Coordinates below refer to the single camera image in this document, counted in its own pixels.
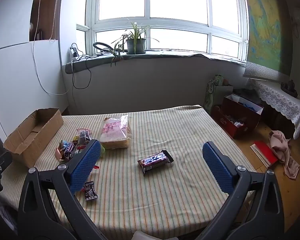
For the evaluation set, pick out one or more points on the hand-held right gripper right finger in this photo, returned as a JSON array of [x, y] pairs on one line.
[[217, 165]]

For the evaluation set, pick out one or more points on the red cardboard box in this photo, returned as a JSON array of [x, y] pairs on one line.
[[230, 125]]

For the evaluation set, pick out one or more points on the striped bed sheet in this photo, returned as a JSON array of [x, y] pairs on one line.
[[165, 200]]

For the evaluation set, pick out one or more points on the green candy packet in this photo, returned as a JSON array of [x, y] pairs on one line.
[[102, 151]]

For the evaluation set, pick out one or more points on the grey-green windowsill cover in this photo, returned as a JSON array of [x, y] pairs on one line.
[[165, 53]]

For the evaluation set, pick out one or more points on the black and white wrapped candy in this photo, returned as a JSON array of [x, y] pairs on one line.
[[90, 192]]

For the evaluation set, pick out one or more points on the white framed window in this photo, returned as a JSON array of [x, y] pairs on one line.
[[147, 5]]

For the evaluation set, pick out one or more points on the pink cloth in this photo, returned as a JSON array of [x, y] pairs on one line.
[[280, 145]]

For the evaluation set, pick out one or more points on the potted spider plant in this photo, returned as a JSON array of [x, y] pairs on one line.
[[135, 45]]

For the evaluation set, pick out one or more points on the white lace tablecloth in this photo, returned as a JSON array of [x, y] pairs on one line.
[[277, 97]]

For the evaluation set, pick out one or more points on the small brown chocolate bar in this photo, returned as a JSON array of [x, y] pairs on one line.
[[68, 150]]

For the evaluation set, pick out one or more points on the green gift bag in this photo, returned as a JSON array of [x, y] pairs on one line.
[[210, 97]]

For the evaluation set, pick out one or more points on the white power strip with chargers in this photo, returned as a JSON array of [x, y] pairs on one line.
[[74, 53]]

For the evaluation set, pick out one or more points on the red clear snack packet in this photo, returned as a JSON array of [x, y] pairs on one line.
[[83, 137]]

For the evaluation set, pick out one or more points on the red booklet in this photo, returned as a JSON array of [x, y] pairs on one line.
[[266, 153]]

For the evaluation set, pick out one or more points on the large brown chocolate bar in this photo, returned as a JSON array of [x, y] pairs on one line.
[[153, 162]]

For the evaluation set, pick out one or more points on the white wardrobe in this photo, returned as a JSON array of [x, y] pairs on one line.
[[15, 80]]

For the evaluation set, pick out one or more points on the landscape wall tapestry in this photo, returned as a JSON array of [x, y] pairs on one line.
[[262, 30]]

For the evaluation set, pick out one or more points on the brown cardboard box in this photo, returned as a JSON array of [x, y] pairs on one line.
[[47, 127]]

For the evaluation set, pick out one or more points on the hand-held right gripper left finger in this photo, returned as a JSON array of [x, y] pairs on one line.
[[86, 165]]

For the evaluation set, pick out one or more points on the dark teapot figurine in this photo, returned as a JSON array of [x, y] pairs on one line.
[[288, 87]]

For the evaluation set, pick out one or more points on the bagged sliced bread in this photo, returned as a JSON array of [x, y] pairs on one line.
[[113, 132]]

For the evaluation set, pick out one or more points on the wooden shelf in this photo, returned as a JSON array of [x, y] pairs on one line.
[[46, 17]]

